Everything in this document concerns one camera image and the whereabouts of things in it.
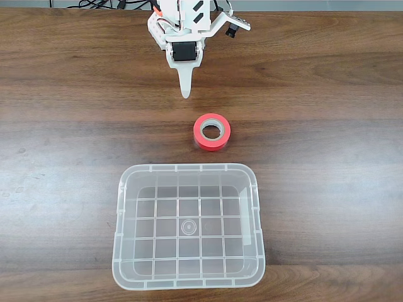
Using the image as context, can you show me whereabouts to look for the clear plastic box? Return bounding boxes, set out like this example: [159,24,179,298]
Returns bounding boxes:
[111,163,266,291]

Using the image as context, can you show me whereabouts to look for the black cable with plug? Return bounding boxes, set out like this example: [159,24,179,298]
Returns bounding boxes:
[116,0,152,11]

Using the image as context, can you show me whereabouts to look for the white perforated plate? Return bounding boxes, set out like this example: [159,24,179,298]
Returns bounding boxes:
[147,12,168,51]

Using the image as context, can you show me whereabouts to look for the white bracket with camera board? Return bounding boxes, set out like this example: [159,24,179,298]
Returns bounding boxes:
[201,11,252,39]

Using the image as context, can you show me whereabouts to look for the black camera cable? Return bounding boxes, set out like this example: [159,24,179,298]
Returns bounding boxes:
[213,0,234,15]

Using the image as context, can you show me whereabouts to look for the red tape roll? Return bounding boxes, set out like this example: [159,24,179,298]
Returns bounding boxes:
[193,113,232,152]

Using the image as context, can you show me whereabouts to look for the black looped cable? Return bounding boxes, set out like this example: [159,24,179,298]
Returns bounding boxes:
[65,0,116,10]

